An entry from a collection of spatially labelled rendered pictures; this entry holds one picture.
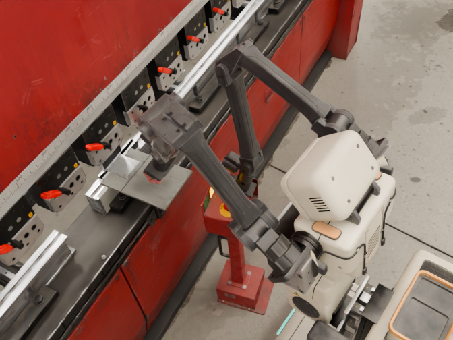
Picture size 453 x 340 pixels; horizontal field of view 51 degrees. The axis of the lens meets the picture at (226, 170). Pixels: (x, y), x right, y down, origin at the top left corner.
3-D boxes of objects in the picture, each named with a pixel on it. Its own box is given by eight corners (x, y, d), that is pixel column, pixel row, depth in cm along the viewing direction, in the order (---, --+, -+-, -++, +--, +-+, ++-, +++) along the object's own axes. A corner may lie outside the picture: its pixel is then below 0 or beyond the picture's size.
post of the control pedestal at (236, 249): (243, 284, 231) (236, 223, 190) (232, 281, 233) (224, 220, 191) (246, 274, 235) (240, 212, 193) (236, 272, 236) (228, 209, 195)
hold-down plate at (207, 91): (200, 114, 201) (199, 108, 199) (189, 110, 203) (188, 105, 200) (232, 72, 217) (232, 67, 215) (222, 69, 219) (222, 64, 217)
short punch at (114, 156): (106, 173, 167) (98, 156, 159) (102, 172, 167) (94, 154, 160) (123, 154, 172) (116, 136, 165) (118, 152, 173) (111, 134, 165)
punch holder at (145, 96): (133, 129, 166) (121, 94, 153) (113, 123, 169) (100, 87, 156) (156, 102, 174) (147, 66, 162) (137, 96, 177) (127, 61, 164)
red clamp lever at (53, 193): (47, 195, 131) (71, 189, 140) (36, 190, 133) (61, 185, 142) (46, 201, 132) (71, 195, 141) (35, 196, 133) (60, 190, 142)
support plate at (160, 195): (165, 211, 156) (164, 209, 155) (102, 185, 165) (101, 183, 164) (193, 172, 166) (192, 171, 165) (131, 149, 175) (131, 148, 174)
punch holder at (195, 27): (191, 63, 188) (185, 27, 175) (172, 58, 191) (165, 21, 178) (209, 42, 196) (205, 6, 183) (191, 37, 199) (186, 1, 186)
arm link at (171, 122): (158, 137, 91) (195, 102, 93) (131, 118, 102) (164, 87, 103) (257, 257, 119) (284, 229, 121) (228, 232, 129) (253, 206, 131)
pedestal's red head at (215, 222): (243, 241, 184) (241, 215, 171) (205, 231, 189) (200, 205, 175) (258, 202, 196) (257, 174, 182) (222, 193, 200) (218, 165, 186)
